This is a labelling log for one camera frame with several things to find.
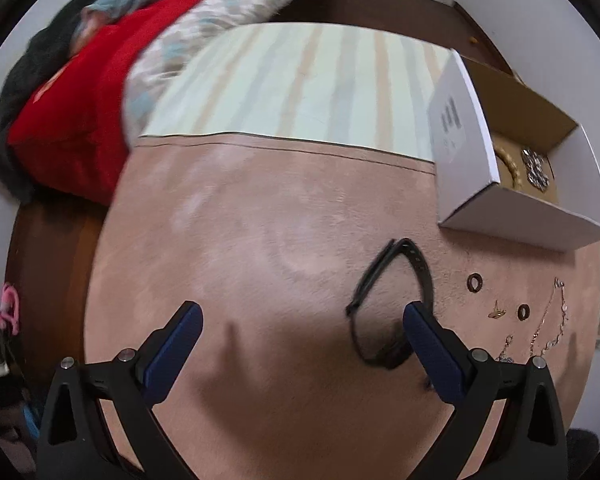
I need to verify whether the white cardboard box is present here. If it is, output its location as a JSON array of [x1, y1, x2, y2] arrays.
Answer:
[[427, 49, 600, 253]]

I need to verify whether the pink plastic hanger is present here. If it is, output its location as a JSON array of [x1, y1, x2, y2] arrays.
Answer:
[[0, 282, 22, 336]]

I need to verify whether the gold chain necklace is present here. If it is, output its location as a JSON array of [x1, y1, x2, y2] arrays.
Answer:
[[529, 277, 570, 356]]

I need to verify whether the black watch band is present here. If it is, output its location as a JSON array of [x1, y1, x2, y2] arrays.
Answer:
[[345, 238, 435, 370]]

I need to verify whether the silver crystal jewelry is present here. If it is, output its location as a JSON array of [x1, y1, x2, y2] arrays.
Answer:
[[521, 147, 552, 192]]

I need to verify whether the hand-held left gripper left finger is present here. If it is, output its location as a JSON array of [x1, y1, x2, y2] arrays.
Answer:
[[36, 300, 204, 480]]

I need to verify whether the red garment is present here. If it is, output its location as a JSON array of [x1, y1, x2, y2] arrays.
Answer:
[[0, 0, 231, 206]]

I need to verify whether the striped bed sheet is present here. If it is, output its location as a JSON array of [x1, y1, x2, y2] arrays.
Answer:
[[139, 22, 455, 164]]

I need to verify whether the black garment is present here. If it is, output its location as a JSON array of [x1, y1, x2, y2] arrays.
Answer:
[[0, 0, 111, 205]]

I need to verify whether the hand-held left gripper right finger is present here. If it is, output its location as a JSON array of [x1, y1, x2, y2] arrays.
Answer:
[[403, 301, 569, 480]]

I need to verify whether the patterned quilt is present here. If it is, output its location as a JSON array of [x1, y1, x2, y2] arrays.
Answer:
[[122, 0, 326, 148]]

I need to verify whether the beaded gold bracelet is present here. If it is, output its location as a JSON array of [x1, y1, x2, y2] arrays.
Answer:
[[494, 143, 525, 191]]

